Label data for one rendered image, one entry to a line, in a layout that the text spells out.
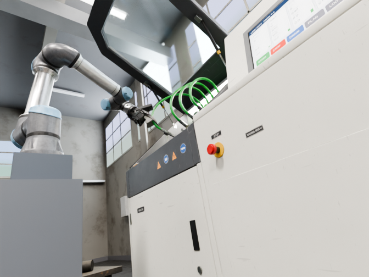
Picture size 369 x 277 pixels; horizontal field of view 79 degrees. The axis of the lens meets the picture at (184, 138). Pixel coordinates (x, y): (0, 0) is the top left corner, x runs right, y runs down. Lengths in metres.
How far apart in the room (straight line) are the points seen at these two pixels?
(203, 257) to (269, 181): 0.37
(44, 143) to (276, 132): 0.80
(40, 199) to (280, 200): 0.71
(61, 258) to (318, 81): 0.86
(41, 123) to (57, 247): 0.46
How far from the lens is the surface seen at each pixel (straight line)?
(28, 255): 0.85
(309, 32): 0.66
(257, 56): 1.10
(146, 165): 1.18
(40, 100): 1.24
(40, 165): 0.92
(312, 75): 0.62
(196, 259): 0.89
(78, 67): 1.32
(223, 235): 0.76
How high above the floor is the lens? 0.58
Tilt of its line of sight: 21 degrees up
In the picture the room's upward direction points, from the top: 10 degrees counter-clockwise
